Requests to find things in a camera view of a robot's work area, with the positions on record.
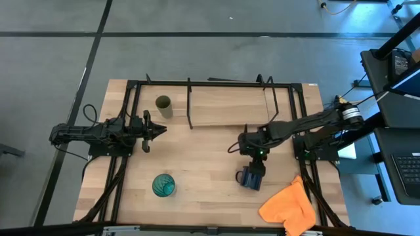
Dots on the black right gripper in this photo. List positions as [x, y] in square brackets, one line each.
[257, 165]

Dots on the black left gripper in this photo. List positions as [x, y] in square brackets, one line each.
[146, 131]

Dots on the dark blue mug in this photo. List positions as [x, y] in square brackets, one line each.
[253, 183]

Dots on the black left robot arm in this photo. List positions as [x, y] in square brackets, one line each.
[85, 132]

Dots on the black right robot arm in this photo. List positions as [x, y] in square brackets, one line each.
[295, 126]

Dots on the black shelf divider rod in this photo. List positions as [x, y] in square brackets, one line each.
[189, 105]

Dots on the orange cloth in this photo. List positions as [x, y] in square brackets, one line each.
[290, 208]

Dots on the teal ribbed glass cup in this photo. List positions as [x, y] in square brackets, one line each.
[163, 185]

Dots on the black caster wheel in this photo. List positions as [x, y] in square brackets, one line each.
[377, 200]

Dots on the grey chair leg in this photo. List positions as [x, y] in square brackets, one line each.
[11, 150]

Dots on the black side desk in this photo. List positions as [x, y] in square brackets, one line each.
[377, 98]

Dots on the black keyboard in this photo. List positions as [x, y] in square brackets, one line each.
[408, 173]

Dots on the black power adapter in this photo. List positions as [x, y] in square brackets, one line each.
[398, 64]

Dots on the black diagonal pole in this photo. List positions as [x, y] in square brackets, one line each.
[398, 37]

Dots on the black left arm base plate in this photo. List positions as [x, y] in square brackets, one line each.
[111, 151]

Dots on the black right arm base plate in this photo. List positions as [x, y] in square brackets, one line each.
[323, 154]

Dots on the black bent shelf bracket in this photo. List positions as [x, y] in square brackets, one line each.
[275, 101]

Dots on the black metal table frame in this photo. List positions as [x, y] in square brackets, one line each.
[297, 98]

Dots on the silver aluminium rail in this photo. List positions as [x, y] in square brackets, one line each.
[131, 229]

